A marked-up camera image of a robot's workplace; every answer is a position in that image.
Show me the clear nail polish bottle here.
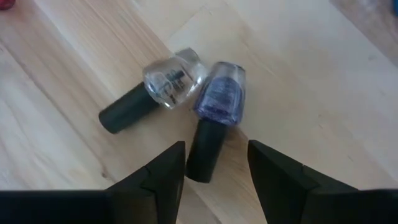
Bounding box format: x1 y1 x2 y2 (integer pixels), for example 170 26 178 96
98 47 208 135

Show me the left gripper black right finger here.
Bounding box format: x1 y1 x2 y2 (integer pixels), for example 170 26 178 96
247 139 398 224

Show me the purple nail polish bottle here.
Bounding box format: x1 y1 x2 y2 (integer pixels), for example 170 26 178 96
185 61 247 184

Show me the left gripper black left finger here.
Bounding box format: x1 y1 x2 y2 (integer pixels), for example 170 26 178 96
0 141 187 224

